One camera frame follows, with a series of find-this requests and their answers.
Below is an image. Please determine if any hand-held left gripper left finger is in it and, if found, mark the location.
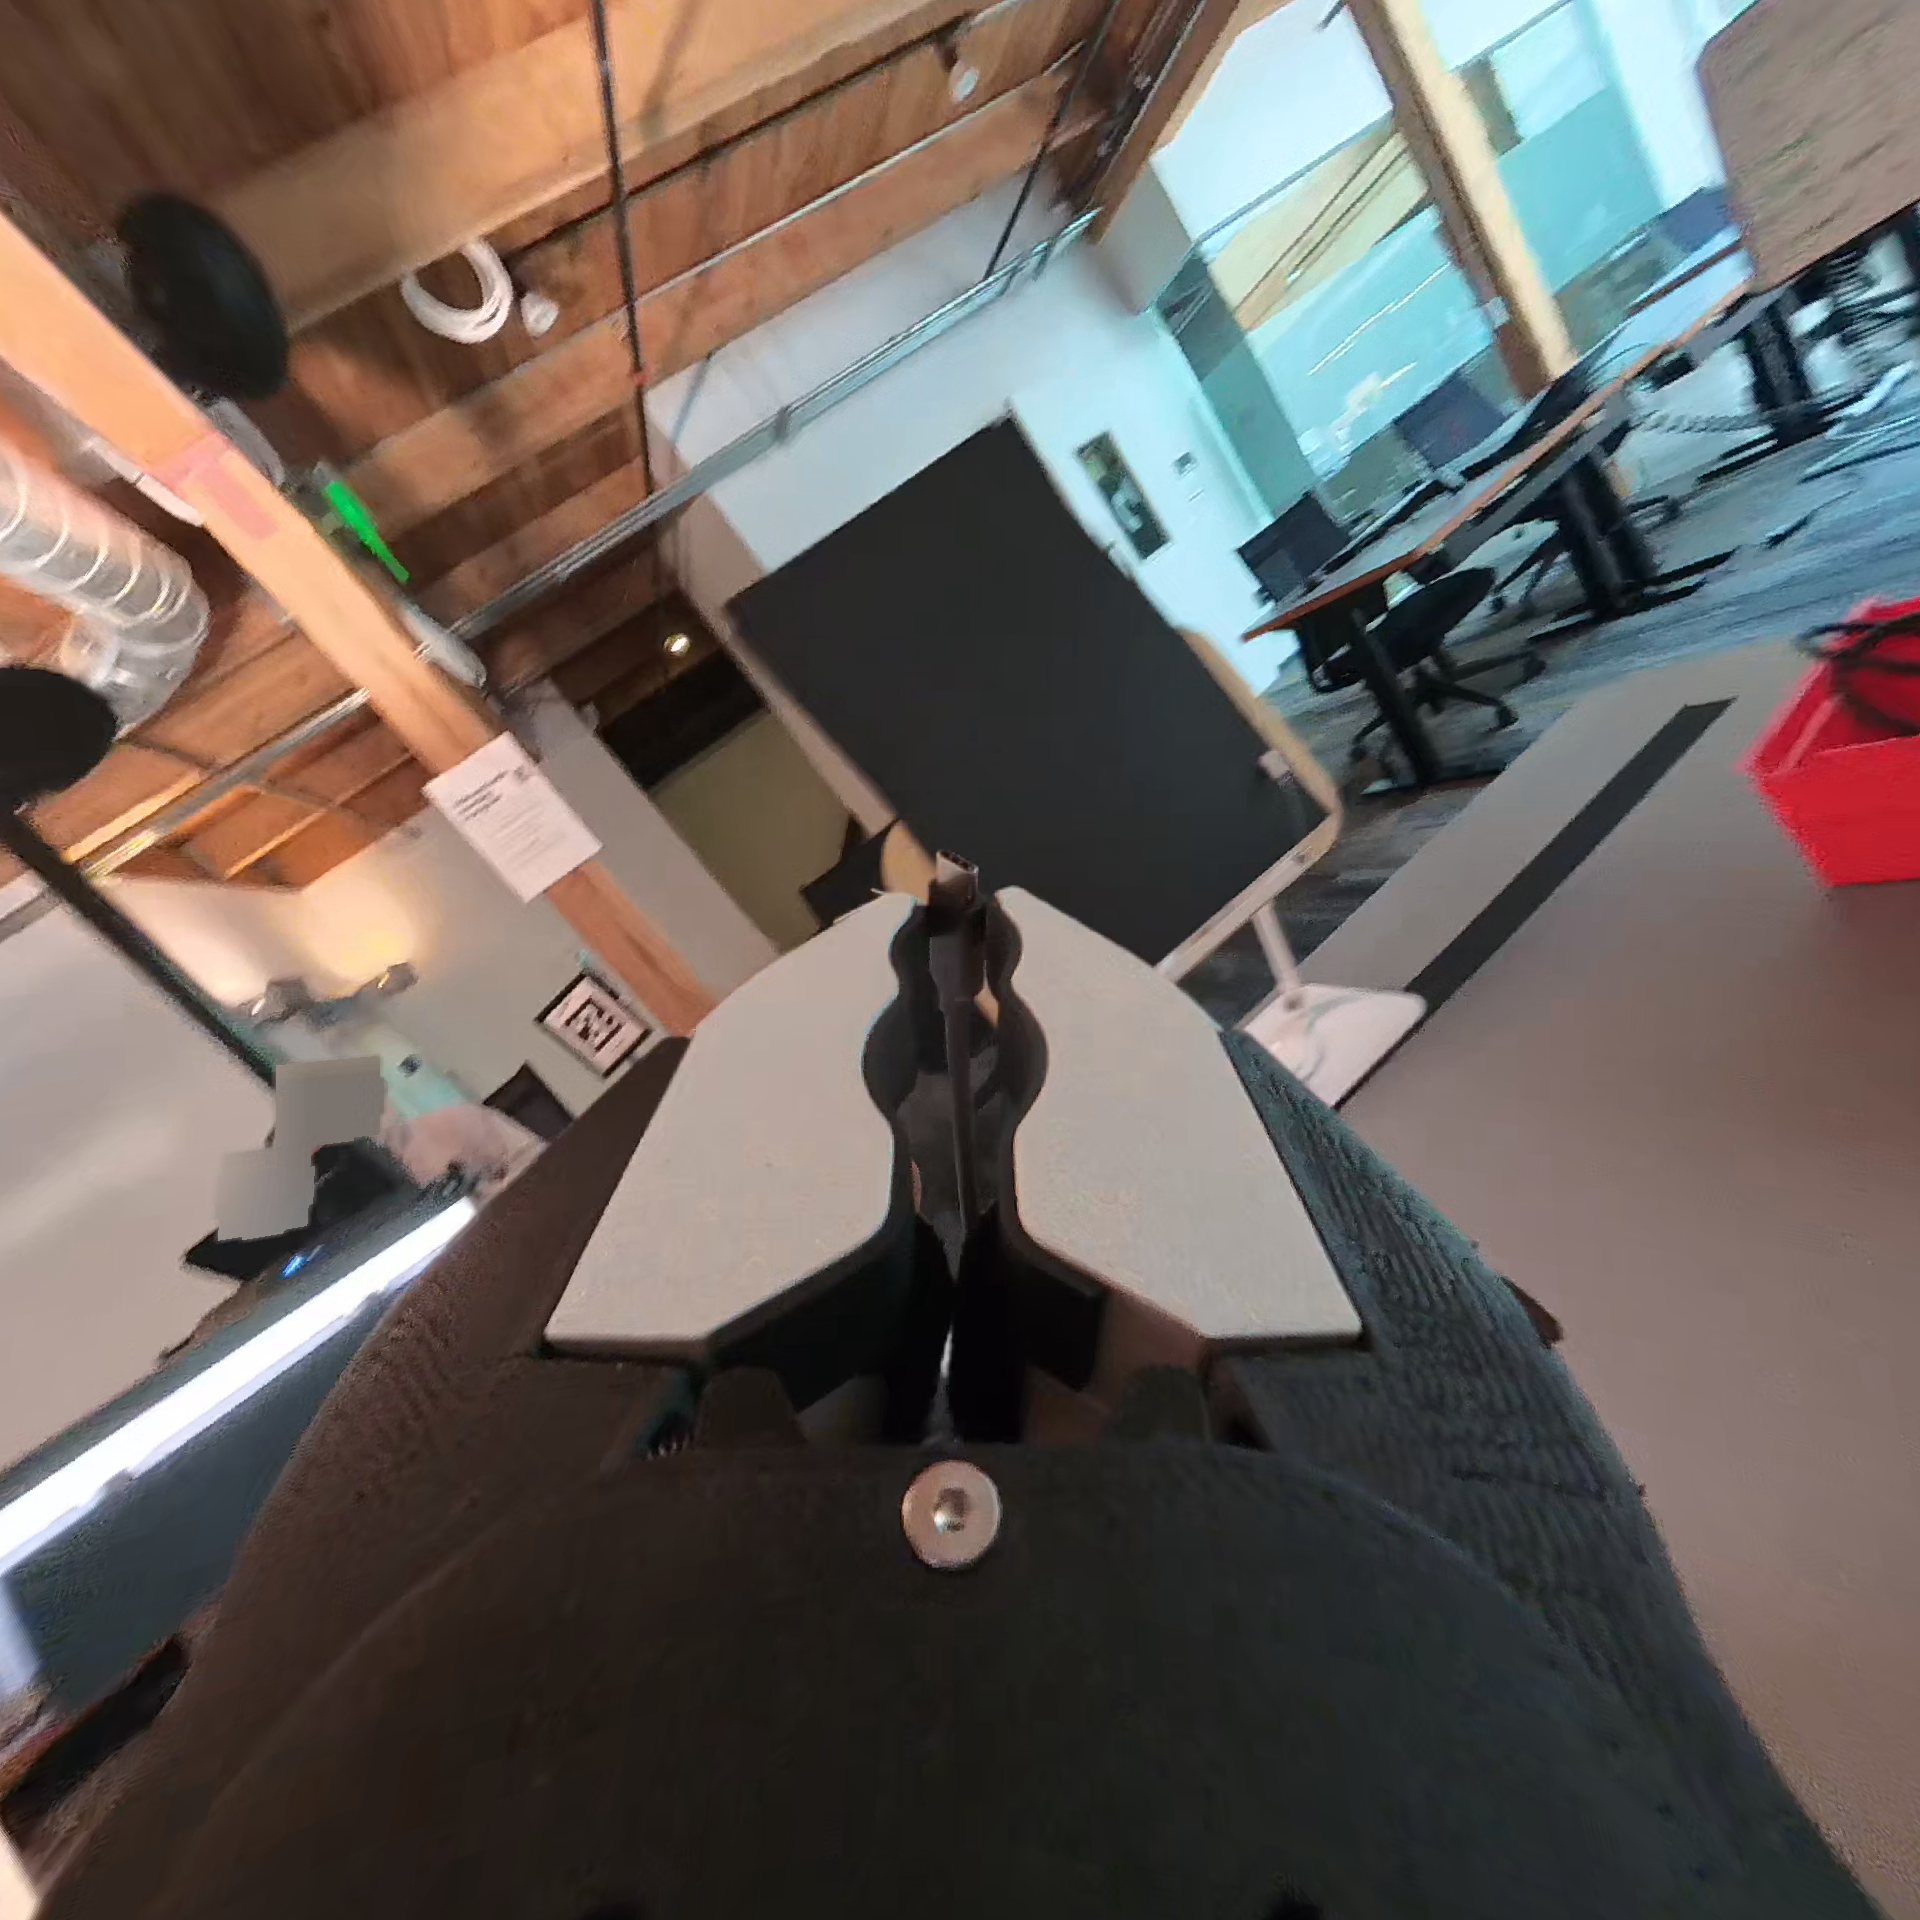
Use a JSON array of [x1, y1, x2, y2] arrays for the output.
[[544, 894, 954, 1449]]

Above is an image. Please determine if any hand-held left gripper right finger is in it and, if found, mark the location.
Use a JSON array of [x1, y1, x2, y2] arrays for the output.
[[961, 886, 1367, 1446]]

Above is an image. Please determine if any thick black braided cable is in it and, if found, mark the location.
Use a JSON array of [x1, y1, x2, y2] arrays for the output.
[[920, 846, 1000, 1255]]

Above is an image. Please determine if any small marker tag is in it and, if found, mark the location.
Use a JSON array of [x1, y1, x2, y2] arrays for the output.
[[534, 977, 649, 1079]]

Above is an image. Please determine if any white paper note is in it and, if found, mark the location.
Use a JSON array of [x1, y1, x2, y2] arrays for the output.
[[425, 735, 599, 900]]

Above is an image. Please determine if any white softbox light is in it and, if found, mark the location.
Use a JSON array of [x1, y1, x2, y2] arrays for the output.
[[0, 1197, 484, 1561]]

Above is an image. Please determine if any black office chair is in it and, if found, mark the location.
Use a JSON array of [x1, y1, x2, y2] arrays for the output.
[[1305, 570, 1535, 741]]

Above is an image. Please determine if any wooden office desk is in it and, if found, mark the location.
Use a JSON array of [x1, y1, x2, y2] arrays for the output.
[[1244, 271, 1802, 790]]

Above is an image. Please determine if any green exit sign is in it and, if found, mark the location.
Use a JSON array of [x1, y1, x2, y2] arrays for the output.
[[305, 472, 415, 588]]

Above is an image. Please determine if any red plastic bin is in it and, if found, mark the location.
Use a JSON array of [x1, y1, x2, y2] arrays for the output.
[[1742, 599, 1920, 890]]

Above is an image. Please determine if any black stand with disc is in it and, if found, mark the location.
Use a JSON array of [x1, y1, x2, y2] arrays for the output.
[[0, 665, 278, 1074]]

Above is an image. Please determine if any black round ball fixture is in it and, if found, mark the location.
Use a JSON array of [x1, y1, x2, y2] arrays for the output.
[[116, 191, 291, 406]]

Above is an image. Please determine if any handwritten whiteboard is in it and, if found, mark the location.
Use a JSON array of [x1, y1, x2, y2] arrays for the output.
[[1699, 0, 1920, 289]]

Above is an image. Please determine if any black board with tan frame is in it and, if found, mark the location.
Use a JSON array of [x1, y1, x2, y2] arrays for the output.
[[729, 421, 1425, 1102]]

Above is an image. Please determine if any dark wall sign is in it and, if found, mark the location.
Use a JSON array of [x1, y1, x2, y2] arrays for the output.
[[1076, 434, 1168, 560]]

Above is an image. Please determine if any silver ventilation duct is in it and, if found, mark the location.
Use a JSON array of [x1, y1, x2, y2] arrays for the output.
[[0, 442, 213, 739]]

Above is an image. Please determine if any white cable coil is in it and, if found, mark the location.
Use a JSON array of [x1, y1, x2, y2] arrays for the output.
[[399, 239, 515, 342]]

